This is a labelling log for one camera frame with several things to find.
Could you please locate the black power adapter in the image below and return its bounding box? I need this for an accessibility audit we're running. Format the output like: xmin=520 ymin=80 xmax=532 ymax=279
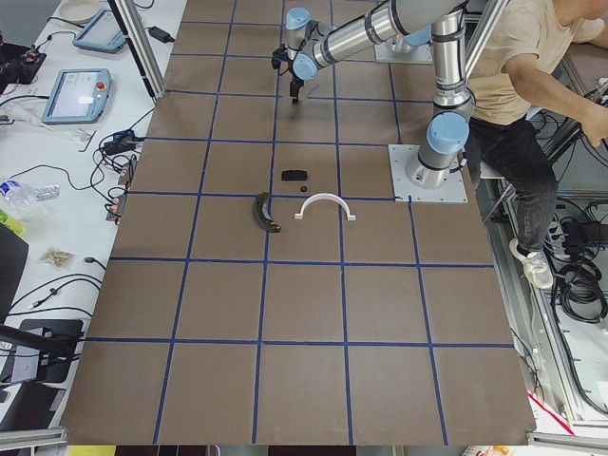
xmin=147 ymin=26 xmax=175 ymax=43

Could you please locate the far teach pendant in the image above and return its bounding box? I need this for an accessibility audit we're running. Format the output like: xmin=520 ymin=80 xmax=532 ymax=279
xmin=72 ymin=9 xmax=125 ymax=53

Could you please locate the aluminium frame post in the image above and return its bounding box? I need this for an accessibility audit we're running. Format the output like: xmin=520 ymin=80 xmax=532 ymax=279
xmin=108 ymin=0 xmax=166 ymax=100

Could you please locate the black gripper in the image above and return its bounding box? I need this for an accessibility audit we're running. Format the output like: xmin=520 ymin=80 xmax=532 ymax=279
xmin=290 ymin=76 xmax=304 ymax=105

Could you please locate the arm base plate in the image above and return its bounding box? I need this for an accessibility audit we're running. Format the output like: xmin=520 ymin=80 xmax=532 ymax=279
xmin=389 ymin=144 xmax=468 ymax=203
xmin=374 ymin=36 xmax=432 ymax=65

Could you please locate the person in beige shirt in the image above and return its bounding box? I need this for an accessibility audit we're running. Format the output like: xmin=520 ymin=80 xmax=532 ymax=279
xmin=465 ymin=1 xmax=607 ymax=290

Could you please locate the teach pendant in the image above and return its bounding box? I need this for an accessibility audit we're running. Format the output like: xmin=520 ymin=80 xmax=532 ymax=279
xmin=72 ymin=9 xmax=125 ymax=53
xmin=42 ymin=68 xmax=112 ymax=125

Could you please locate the white curved plastic part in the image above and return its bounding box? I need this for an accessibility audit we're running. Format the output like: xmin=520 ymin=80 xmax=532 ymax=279
xmin=293 ymin=192 xmax=357 ymax=221

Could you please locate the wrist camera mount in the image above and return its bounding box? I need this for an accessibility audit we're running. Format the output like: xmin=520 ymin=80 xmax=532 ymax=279
xmin=271 ymin=44 xmax=289 ymax=71

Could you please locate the black stand base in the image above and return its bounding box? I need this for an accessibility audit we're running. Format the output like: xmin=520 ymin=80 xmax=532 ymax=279
xmin=1 ymin=319 xmax=85 ymax=384

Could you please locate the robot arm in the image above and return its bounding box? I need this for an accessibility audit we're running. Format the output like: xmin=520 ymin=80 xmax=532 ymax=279
xmin=272 ymin=1 xmax=474 ymax=189

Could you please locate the bag of small parts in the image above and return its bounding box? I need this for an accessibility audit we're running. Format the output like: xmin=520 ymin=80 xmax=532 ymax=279
xmin=40 ymin=248 xmax=73 ymax=268

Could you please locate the black brake pad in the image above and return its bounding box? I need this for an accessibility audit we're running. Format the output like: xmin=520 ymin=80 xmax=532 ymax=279
xmin=281 ymin=169 xmax=308 ymax=181

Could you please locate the near teach pendant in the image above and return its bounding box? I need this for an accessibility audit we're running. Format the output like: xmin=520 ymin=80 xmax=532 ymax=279
xmin=42 ymin=68 xmax=112 ymax=125

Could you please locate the olive brake shoe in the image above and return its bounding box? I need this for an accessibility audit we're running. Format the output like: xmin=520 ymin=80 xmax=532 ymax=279
xmin=253 ymin=191 xmax=281 ymax=234

